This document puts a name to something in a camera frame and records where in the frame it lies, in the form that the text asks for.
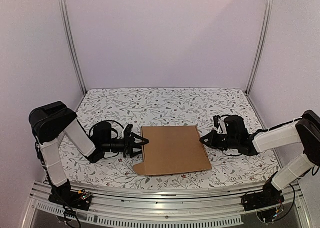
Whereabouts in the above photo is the brown cardboard paper box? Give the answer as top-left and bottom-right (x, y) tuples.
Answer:
(133, 125), (212, 176)

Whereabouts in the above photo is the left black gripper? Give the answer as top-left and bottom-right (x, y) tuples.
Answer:
(101, 132), (149, 158)

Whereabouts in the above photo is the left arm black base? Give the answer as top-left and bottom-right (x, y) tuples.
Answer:
(48, 179), (93, 211)

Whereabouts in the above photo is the aluminium frame post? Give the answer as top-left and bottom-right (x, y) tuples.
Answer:
(58, 0), (88, 95)
(244, 0), (275, 94)

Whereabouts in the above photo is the floral patterned table mat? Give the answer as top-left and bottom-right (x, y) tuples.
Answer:
(60, 88), (280, 190)

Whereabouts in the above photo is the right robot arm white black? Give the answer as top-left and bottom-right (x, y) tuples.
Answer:
(200, 110), (320, 206)

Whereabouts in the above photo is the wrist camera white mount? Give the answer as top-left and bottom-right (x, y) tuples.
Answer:
(122, 124), (133, 142)
(213, 115), (227, 134)

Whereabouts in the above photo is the left aluminium frame post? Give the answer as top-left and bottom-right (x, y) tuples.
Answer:
(58, 0), (88, 95)

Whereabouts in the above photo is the right aluminium frame post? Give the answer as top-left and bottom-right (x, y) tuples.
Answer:
(244, 0), (275, 94)

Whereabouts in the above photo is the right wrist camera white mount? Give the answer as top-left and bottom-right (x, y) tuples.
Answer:
(213, 115), (227, 134)

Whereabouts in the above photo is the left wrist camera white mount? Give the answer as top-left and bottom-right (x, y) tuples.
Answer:
(122, 124), (133, 142)

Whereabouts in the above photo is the front aluminium rail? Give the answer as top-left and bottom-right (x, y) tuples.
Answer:
(21, 182), (312, 228)

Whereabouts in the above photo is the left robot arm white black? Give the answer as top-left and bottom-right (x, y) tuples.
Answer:
(28, 101), (149, 205)

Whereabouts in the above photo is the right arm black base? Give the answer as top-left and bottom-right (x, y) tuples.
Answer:
(241, 181), (285, 211)

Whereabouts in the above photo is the left black braided cable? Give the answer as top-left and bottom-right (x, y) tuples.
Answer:
(88, 120), (126, 139)

